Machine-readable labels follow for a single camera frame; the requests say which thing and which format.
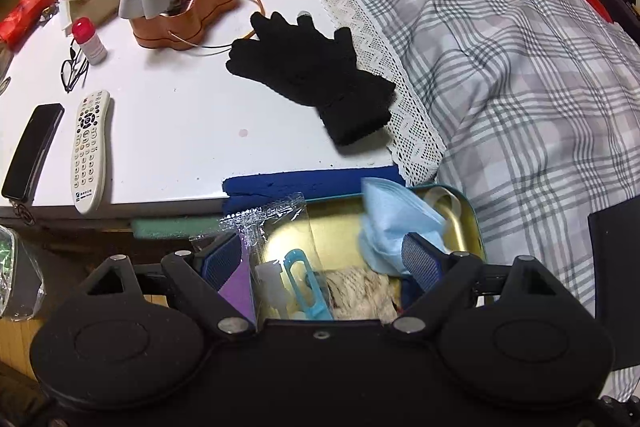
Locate beige crocheted cloth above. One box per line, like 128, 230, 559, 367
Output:
319, 268, 402, 324

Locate clear plastic bag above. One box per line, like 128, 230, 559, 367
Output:
219, 191, 337, 324

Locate blue foam strip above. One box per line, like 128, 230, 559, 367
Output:
221, 166, 407, 217

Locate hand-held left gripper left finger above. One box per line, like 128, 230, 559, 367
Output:
81, 231, 257, 336

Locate red snack packet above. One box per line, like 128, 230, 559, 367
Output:
0, 0, 59, 46

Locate black eyeglasses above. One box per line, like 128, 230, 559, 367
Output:
60, 38, 91, 94

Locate grey plaid blanket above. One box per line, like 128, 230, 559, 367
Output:
344, 0, 640, 410

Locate black smartphone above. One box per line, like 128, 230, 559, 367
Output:
1, 103, 66, 204

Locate grey plastic bag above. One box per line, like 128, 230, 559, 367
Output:
0, 226, 47, 322

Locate purple foam strip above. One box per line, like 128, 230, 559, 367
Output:
216, 232, 259, 324

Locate copper flower-shaped tin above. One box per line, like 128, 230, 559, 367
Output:
119, 0, 238, 51

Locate white bottle red cap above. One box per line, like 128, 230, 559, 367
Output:
71, 19, 109, 66

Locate gold tin box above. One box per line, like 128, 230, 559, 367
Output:
254, 183, 487, 324

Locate white remote control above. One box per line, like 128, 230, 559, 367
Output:
69, 90, 112, 216

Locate black knitted glove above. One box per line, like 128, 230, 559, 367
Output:
225, 10, 398, 147

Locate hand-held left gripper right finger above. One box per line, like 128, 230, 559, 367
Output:
389, 231, 568, 334

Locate blue face mask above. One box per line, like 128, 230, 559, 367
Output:
356, 177, 452, 279

